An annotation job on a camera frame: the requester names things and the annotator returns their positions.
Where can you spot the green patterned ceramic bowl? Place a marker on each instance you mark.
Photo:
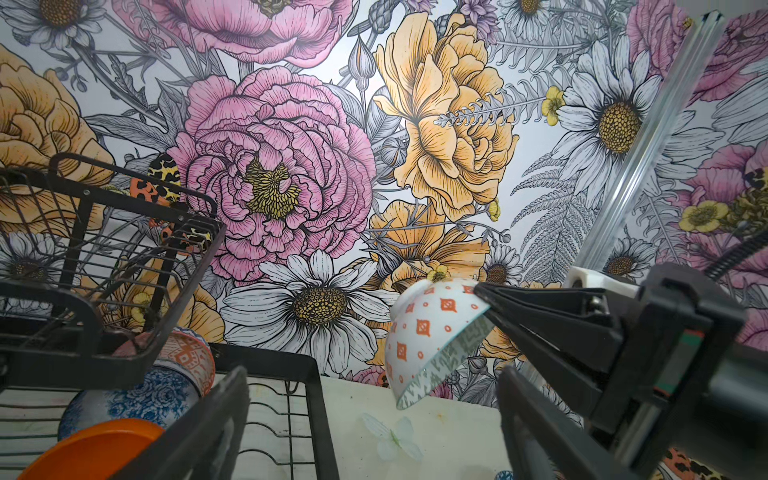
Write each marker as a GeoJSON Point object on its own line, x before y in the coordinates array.
{"type": "Point", "coordinates": [435, 326]}

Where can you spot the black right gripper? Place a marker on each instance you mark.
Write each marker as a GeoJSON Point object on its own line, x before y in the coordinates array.
{"type": "Point", "coordinates": [666, 337]}

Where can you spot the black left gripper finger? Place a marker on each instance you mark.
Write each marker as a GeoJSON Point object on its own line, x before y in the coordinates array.
{"type": "Point", "coordinates": [204, 443]}

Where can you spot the blue floral ceramic bowl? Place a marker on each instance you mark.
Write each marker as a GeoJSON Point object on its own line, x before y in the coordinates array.
{"type": "Point", "coordinates": [161, 398]}

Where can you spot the red patterned ceramic bowl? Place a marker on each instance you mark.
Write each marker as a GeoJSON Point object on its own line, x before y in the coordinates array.
{"type": "Point", "coordinates": [187, 353]}

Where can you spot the orange plastic bowl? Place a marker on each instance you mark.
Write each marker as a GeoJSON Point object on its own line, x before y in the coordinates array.
{"type": "Point", "coordinates": [96, 452]}

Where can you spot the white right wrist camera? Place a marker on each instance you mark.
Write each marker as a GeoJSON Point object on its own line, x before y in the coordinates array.
{"type": "Point", "coordinates": [579, 278]}

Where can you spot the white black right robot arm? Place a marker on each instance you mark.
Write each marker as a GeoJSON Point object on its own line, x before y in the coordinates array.
{"type": "Point", "coordinates": [728, 427]}

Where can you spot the right aluminium corner post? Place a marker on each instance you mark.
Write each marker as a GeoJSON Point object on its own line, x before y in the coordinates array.
{"type": "Point", "coordinates": [698, 46]}

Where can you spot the black wire dish rack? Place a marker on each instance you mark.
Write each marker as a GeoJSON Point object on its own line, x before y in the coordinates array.
{"type": "Point", "coordinates": [99, 264]}

